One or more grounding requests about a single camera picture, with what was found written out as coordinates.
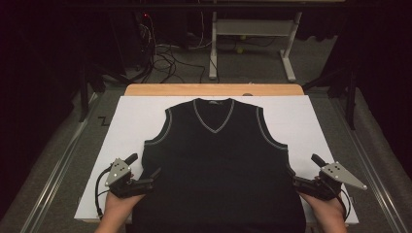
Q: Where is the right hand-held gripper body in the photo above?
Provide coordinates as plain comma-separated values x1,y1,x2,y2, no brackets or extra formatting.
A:
292,160,368,202

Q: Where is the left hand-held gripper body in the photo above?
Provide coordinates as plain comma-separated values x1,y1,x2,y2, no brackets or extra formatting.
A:
104,157,155,199

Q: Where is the black sleeveless knit vest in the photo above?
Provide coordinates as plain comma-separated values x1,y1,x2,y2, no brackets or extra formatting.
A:
131,97,307,233

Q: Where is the person's left hand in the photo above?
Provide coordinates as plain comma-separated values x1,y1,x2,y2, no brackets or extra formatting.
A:
102,189,146,225

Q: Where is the person's right hand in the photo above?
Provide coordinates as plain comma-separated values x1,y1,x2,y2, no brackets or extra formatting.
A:
297,190,346,225

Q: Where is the white paper sheet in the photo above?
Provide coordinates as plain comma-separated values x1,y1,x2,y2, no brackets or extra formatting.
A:
74,95,360,225

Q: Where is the black metal stand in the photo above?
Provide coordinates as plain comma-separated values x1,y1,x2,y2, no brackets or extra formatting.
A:
302,63,358,131
78,60,130,124

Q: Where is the wooden table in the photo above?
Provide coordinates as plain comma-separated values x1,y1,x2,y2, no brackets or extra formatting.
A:
123,83,305,97

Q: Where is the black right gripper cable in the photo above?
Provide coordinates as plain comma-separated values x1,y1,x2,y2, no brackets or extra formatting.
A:
336,186,353,223

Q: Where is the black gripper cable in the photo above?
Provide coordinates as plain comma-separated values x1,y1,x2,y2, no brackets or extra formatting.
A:
94,167,115,219
336,186,353,223

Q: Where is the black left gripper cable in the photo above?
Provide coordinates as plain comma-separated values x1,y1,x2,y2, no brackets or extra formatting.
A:
94,167,115,219

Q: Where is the metal floor rail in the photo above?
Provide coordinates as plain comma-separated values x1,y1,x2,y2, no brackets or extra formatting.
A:
329,96,410,233
18,92,99,233

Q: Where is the tangle of floor cables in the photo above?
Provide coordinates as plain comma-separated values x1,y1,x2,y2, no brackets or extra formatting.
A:
135,13,208,85

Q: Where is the white metal desk frame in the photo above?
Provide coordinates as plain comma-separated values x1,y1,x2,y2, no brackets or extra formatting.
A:
208,11,303,83

